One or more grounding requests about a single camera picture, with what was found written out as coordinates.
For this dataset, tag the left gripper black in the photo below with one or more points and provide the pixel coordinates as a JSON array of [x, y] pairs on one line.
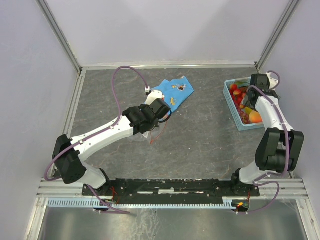
[[143, 107]]

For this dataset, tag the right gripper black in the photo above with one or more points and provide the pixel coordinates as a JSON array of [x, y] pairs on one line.
[[245, 99]]

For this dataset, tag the orange peach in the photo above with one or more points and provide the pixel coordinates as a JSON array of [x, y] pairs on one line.
[[255, 117]]

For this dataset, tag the clear zip bag orange zipper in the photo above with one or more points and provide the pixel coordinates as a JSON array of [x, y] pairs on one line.
[[150, 136]]

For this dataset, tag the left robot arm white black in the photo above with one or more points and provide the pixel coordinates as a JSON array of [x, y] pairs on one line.
[[70, 154]]

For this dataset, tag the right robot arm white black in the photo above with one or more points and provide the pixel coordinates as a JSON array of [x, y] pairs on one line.
[[280, 147]]

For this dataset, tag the yellow banana toy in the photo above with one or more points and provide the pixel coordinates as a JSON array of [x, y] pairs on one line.
[[248, 110]]

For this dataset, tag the red berry cluster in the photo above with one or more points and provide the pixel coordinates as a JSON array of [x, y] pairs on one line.
[[237, 94]]

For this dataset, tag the green grapes bunch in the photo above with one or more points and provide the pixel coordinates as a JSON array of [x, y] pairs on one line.
[[244, 117]]

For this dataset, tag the blue plastic basket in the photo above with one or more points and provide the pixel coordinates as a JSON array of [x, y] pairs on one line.
[[241, 82]]

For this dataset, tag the blue cartoon print cloth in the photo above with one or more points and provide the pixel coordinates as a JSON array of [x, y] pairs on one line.
[[175, 91]]

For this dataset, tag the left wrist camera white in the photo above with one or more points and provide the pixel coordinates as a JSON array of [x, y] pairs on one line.
[[152, 95]]

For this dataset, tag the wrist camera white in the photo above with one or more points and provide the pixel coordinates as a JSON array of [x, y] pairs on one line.
[[152, 95], [273, 82]]

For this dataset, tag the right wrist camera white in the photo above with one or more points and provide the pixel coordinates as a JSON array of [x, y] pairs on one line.
[[273, 82]]

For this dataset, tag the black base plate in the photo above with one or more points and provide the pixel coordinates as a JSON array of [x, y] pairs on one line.
[[176, 191]]

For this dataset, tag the aluminium frame rail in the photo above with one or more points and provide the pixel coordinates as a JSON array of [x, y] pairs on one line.
[[171, 64]]

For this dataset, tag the light blue cable duct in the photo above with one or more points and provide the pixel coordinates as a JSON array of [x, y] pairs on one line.
[[226, 204]]

